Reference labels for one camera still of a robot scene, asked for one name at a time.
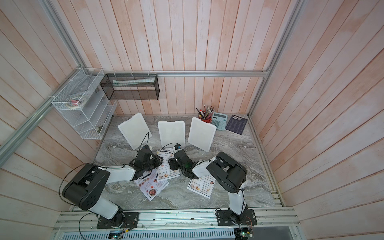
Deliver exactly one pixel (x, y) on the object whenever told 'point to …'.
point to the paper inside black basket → (119, 83)
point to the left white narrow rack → (135, 130)
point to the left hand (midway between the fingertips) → (162, 160)
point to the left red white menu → (150, 185)
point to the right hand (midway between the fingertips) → (171, 159)
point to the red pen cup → (206, 115)
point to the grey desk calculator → (219, 120)
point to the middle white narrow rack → (172, 132)
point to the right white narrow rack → (201, 134)
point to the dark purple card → (236, 124)
